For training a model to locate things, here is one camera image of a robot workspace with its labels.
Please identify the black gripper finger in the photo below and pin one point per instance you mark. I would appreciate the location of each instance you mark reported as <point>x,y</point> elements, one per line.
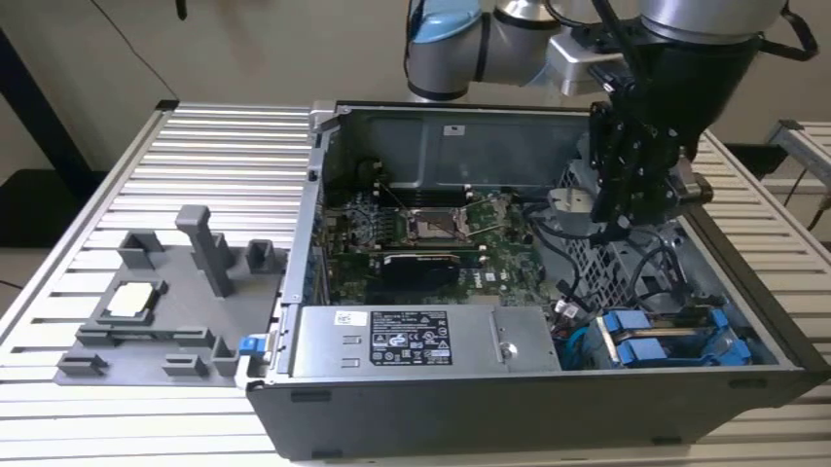
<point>615,165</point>
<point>655,175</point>

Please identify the CPU socket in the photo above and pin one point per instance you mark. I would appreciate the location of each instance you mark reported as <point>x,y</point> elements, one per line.
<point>430,225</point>

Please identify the grey parts rack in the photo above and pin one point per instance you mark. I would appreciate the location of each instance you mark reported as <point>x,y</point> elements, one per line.
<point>188,311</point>

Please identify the black table corner cap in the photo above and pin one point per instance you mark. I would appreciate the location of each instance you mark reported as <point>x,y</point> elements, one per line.
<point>167,104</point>

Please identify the black power supply label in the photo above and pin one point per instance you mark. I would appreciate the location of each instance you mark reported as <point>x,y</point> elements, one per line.
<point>410,335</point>

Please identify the blue disk carrier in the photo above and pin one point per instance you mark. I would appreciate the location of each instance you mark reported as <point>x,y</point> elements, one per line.
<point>639,352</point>

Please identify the silver metal bracket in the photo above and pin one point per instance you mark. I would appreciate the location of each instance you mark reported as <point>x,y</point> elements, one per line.
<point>564,202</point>

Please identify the white barcode sticker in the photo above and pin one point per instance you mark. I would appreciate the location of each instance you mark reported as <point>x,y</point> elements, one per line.
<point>351,319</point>

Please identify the aluminium frame side table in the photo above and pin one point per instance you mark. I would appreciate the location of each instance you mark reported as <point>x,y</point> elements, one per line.
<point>804,146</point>

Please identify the hard disk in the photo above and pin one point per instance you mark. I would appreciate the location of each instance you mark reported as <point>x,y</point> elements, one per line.
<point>636,323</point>

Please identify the grey metal disk bay cage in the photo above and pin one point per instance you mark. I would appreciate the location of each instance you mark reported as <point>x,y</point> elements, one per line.
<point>584,272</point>

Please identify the silver CPU chip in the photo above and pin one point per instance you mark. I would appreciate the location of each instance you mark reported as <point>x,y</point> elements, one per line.
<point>131,299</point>

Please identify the silver power supply unit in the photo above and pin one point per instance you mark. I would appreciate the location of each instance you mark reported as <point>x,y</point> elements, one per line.
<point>324,340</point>

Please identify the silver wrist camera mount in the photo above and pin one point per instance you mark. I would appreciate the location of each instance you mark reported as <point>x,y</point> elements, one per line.
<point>578,58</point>

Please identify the green motherboard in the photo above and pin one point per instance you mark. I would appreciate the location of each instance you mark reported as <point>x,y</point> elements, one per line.
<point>510,272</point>

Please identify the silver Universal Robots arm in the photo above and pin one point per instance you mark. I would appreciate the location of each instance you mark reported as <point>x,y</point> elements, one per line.
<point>454,58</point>

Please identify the black furniture stand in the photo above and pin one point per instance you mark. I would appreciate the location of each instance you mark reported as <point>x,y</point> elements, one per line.
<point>45,204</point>

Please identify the black open PC case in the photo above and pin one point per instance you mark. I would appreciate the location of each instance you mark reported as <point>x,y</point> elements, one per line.
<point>454,418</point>

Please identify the blue case latch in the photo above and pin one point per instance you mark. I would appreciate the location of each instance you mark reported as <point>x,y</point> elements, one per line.
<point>252,347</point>

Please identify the black graphics card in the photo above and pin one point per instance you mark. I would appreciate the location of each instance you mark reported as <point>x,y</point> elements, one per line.
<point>419,270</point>

